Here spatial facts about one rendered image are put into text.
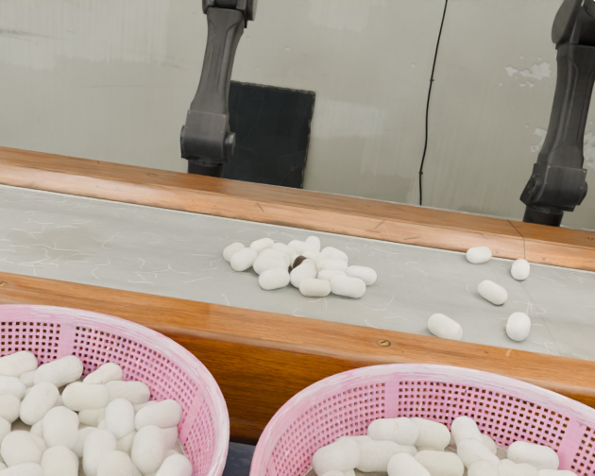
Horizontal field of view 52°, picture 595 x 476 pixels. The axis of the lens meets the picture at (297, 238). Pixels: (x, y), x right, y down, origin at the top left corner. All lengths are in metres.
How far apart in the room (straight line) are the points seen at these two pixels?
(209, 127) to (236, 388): 0.63
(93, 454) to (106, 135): 2.50
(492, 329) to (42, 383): 0.40
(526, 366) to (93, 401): 0.31
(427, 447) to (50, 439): 0.24
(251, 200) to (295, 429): 0.47
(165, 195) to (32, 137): 2.16
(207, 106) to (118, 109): 1.75
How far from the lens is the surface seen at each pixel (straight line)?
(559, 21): 1.15
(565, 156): 1.11
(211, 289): 0.59
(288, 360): 0.46
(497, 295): 0.66
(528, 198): 1.12
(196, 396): 0.41
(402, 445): 0.43
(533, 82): 2.78
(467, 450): 0.43
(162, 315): 0.48
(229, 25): 1.12
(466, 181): 2.78
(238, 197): 0.82
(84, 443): 0.40
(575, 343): 0.64
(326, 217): 0.80
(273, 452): 0.36
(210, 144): 1.03
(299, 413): 0.39
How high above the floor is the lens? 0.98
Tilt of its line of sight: 19 degrees down
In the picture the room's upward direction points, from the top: 8 degrees clockwise
